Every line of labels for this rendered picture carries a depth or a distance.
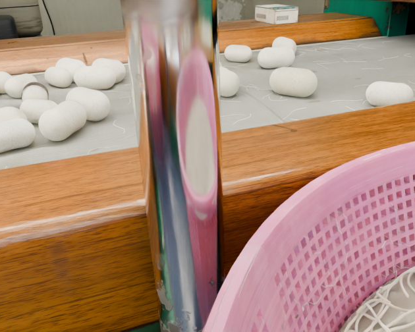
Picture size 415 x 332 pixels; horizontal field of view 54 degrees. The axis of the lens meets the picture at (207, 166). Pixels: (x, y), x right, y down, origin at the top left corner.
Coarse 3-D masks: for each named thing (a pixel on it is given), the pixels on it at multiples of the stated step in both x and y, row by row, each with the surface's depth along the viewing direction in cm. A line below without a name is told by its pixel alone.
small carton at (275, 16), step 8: (256, 8) 57; (264, 8) 55; (272, 8) 53; (280, 8) 53; (288, 8) 53; (296, 8) 54; (256, 16) 58; (264, 16) 56; (272, 16) 54; (280, 16) 53; (288, 16) 54; (296, 16) 54
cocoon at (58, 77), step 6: (48, 72) 37; (54, 72) 37; (60, 72) 37; (66, 72) 37; (48, 78) 38; (54, 78) 37; (60, 78) 37; (66, 78) 37; (54, 84) 37; (60, 84) 37; (66, 84) 37
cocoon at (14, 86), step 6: (12, 78) 34; (18, 78) 35; (24, 78) 35; (30, 78) 35; (6, 84) 34; (12, 84) 34; (18, 84) 34; (24, 84) 35; (6, 90) 34; (12, 90) 34; (18, 90) 34; (12, 96) 35; (18, 96) 35
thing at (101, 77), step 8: (80, 72) 35; (88, 72) 35; (96, 72) 35; (104, 72) 35; (112, 72) 36; (80, 80) 36; (88, 80) 36; (96, 80) 36; (104, 80) 36; (112, 80) 36; (96, 88) 36; (104, 88) 36
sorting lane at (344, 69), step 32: (224, 64) 44; (256, 64) 44; (320, 64) 43; (352, 64) 42; (384, 64) 41; (0, 96) 36; (64, 96) 35; (128, 96) 34; (256, 96) 33; (288, 96) 33; (320, 96) 32; (352, 96) 32; (96, 128) 28; (128, 128) 27; (224, 128) 27; (0, 160) 23; (32, 160) 23
